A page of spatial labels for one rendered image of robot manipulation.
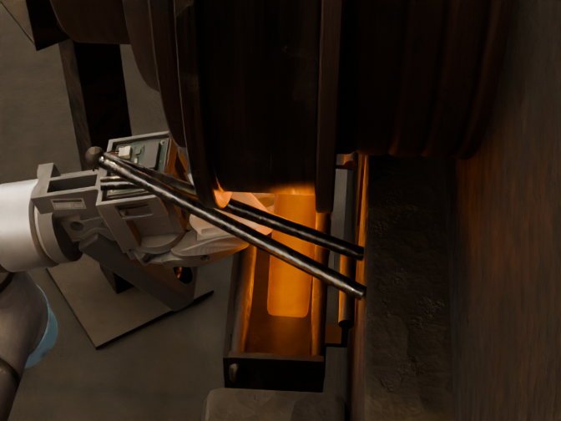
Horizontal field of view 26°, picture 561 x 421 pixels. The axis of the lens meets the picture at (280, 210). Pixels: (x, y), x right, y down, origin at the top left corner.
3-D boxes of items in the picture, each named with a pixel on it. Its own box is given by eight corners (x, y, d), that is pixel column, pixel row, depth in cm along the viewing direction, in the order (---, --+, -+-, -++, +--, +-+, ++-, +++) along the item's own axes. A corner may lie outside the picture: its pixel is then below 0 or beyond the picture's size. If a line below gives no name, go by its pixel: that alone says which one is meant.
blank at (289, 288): (324, 89, 100) (284, 87, 100) (316, 227, 89) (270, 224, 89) (312, 220, 111) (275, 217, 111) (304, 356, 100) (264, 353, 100)
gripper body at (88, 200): (166, 199, 93) (22, 218, 96) (200, 266, 99) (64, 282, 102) (177, 126, 98) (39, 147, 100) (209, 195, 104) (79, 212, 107)
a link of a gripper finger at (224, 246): (242, 248, 96) (138, 261, 98) (248, 260, 97) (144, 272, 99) (247, 202, 99) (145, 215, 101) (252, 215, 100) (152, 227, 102)
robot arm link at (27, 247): (18, 289, 103) (36, 215, 108) (68, 283, 102) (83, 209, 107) (-21, 235, 98) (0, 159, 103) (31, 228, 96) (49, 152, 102)
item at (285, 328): (330, 219, 111) (330, 214, 111) (322, 398, 99) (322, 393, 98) (249, 215, 111) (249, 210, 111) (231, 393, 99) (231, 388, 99)
